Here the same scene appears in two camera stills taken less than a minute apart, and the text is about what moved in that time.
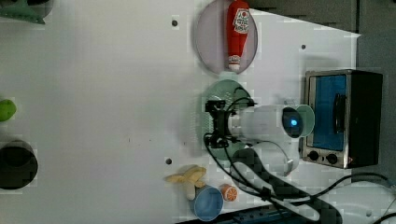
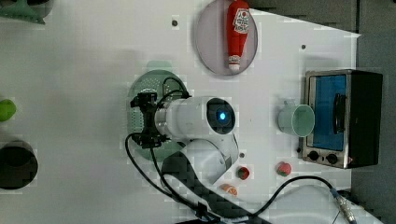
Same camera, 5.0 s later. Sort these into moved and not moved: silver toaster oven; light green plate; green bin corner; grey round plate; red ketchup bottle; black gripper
Moved: light green plate; black gripper
Not moved: red ketchup bottle; green bin corner; grey round plate; silver toaster oven
